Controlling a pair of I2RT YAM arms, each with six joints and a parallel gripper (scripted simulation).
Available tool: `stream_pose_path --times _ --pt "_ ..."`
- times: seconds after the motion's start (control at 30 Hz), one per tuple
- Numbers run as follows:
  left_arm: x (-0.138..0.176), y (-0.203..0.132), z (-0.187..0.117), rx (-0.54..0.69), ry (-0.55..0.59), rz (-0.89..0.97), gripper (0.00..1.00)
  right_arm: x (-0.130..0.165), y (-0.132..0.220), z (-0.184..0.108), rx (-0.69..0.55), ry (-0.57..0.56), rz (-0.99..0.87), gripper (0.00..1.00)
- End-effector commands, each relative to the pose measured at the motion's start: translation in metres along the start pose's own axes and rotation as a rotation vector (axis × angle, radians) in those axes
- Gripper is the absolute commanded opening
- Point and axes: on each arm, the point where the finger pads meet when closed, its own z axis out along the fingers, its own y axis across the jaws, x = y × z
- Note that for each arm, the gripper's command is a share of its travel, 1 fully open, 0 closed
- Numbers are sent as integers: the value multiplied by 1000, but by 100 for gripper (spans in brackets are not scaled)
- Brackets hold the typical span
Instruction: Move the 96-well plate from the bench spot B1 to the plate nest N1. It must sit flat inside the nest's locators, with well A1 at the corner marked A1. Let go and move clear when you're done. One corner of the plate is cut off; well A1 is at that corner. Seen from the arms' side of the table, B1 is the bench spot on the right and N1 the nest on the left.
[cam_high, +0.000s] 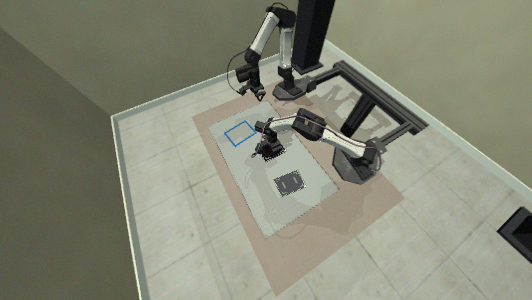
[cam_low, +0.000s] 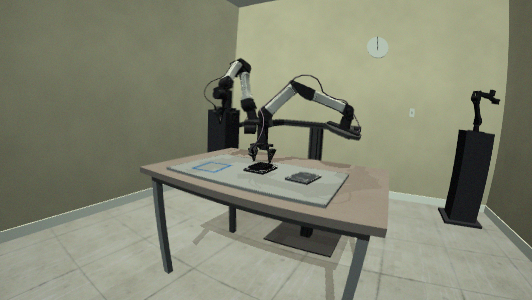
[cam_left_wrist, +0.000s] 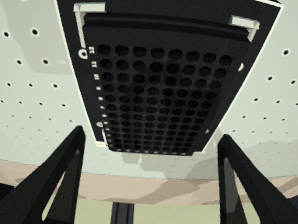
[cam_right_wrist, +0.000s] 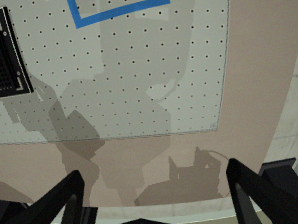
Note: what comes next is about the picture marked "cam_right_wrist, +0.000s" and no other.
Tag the blue tape outline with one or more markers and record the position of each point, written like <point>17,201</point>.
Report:
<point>111,13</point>

